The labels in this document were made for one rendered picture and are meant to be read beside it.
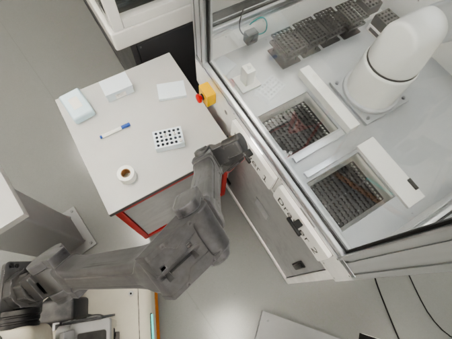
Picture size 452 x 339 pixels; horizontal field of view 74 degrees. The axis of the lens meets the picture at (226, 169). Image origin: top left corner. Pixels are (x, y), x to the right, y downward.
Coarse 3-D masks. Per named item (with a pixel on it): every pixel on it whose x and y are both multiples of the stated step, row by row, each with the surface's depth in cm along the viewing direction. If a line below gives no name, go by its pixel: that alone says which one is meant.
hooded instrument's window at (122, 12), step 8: (96, 0) 126; (120, 0) 124; (128, 0) 126; (136, 0) 128; (144, 0) 130; (152, 0) 132; (160, 0) 134; (120, 8) 127; (128, 8) 129; (136, 8) 131; (104, 16) 129; (120, 16) 130
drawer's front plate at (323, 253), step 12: (276, 192) 111; (288, 192) 106; (288, 204) 106; (288, 216) 112; (300, 216) 102; (300, 228) 107; (312, 228) 101; (312, 240) 102; (312, 252) 108; (324, 252) 98
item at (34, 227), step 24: (0, 168) 124; (0, 192) 118; (0, 216) 115; (24, 216) 117; (48, 216) 154; (72, 216) 190; (0, 240) 126; (24, 240) 138; (48, 240) 153; (72, 240) 171
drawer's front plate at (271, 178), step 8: (232, 120) 116; (232, 128) 120; (240, 128) 115; (248, 144) 112; (256, 152) 111; (256, 160) 113; (264, 160) 110; (256, 168) 118; (264, 168) 110; (264, 176) 114; (272, 176) 108; (272, 184) 112
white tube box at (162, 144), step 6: (180, 126) 129; (156, 132) 127; (162, 132) 127; (168, 132) 129; (180, 132) 128; (156, 138) 128; (162, 138) 126; (168, 138) 126; (174, 138) 128; (156, 144) 125; (162, 144) 126; (168, 144) 127; (174, 144) 125; (180, 144) 126; (156, 150) 125; (162, 150) 127; (168, 150) 128
